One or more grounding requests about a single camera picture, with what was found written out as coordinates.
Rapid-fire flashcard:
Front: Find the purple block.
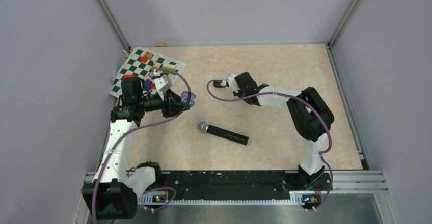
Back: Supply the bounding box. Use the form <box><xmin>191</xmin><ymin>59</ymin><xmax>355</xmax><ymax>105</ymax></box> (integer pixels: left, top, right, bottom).
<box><xmin>143</xmin><ymin>79</ymin><xmax>152</xmax><ymax>91</ymax></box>

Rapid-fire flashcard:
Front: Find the black microphone silver head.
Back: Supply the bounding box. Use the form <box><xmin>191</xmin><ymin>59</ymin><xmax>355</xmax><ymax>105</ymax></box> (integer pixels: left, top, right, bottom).
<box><xmin>198</xmin><ymin>122</ymin><xmax>249</xmax><ymax>145</ymax></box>

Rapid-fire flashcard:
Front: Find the purple cable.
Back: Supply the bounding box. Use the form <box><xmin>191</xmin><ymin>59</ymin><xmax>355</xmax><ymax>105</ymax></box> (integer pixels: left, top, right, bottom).
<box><xmin>206</xmin><ymin>79</ymin><xmax>334</xmax><ymax>211</ymax></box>
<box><xmin>92</xmin><ymin>68</ymin><xmax>192</xmax><ymax>224</ymax></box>

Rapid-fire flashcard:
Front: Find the red block top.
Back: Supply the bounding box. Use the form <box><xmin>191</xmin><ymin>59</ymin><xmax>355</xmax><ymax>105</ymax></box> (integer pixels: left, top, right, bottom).
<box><xmin>140</xmin><ymin>56</ymin><xmax>148</xmax><ymax>63</ymax></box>

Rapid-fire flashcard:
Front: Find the cork piece at wall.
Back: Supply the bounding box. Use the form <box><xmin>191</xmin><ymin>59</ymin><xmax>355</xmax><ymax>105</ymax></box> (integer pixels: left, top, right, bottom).
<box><xmin>155</xmin><ymin>42</ymin><xmax>167</xmax><ymax>47</ymax></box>

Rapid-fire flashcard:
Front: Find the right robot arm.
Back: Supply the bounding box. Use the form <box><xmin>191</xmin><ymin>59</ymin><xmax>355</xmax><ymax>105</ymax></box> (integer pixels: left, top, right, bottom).
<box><xmin>227</xmin><ymin>72</ymin><xmax>334</xmax><ymax>189</ymax></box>

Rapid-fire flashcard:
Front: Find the grey-blue earbud charging case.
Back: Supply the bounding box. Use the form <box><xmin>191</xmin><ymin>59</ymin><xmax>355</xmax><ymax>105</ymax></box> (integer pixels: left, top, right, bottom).
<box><xmin>180</xmin><ymin>91</ymin><xmax>197</xmax><ymax>107</ymax></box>

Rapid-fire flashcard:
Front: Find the green white chessboard mat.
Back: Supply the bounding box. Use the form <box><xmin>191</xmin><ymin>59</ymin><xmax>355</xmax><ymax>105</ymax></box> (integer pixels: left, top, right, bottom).
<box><xmin>110</xmin><ymin>47</ymin><xmax>186</xmax><ymax>98</ymax></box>

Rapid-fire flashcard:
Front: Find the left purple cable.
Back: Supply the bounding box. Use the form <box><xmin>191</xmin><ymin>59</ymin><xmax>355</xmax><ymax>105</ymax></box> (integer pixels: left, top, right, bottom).
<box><xmin>92</xmin><ymin>68</ymin><xmax>192</xmax><ymax>224</ymax></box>

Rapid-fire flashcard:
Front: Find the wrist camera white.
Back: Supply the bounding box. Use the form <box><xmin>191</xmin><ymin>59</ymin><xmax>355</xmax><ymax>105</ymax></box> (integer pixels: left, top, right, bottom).
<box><xmin>225</xmin><ymin>73</ymin><xmax>238</xmax><ymax>91</ymax></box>
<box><xmin>153</xmin><ymin>71</ymin><xmax>172</xmax><ymax>100</ymax></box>

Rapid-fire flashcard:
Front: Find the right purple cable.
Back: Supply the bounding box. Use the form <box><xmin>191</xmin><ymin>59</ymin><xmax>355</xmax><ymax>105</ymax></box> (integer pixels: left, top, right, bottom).
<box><xmin>206</xmin><ymin>79</ymin><xmax>334</xmax><ymax>211</ymax></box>

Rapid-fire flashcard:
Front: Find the red block middle left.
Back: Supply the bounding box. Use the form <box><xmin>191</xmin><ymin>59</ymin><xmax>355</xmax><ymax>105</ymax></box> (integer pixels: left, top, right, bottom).
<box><xmin>123</xmin><ymin>74</ymin><xmax>135</xmax><ymax>79</ymax></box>

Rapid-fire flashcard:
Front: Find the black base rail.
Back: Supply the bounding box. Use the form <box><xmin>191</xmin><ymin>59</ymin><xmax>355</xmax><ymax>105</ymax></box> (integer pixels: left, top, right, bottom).
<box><xmin>148</xmin><ymin>170</ymin><xmax>333</xmax><ymax>201</ymax></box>

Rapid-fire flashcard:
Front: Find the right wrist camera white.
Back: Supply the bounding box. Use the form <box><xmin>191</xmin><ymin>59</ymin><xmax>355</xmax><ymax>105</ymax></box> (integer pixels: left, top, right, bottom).
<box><xmin>225</xmin><ymin>73</ymin><xmax>238</xmax><ymax>91</ymax></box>

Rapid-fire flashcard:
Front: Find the black earbud charging case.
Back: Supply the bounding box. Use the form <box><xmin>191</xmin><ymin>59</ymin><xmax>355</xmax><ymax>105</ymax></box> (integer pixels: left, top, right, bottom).
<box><xmin>213</xmin><ymin>80</ymin><xmax>227</xmax><ymax>88</ymax></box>

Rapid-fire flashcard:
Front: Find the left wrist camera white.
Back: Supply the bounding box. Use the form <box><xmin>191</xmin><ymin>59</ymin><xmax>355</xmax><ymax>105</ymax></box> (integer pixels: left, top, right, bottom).
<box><xmin>153</xmin><ymin>71</ymin><xmax>172</xmax><ymax>100</ymax></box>

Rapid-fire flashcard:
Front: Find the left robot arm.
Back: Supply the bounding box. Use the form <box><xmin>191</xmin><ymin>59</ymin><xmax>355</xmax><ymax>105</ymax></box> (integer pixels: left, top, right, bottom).
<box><xmin>82</xmin><ymin>75</ymin><xmax>193</xmax><ymax>223</ymax></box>

